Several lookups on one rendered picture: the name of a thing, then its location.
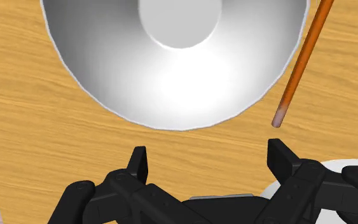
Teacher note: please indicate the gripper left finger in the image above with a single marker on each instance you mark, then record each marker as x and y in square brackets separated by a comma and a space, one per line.
[126, 192]

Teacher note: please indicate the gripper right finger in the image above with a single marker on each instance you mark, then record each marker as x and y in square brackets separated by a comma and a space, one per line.
[302, 183]

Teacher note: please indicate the white round plate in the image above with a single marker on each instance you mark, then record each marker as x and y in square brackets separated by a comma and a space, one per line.
[349, 165]

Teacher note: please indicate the orange pencil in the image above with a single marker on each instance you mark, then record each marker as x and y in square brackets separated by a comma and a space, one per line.
[302, 59]

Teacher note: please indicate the white bowl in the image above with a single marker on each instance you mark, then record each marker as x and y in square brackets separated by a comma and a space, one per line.
[172, 71]

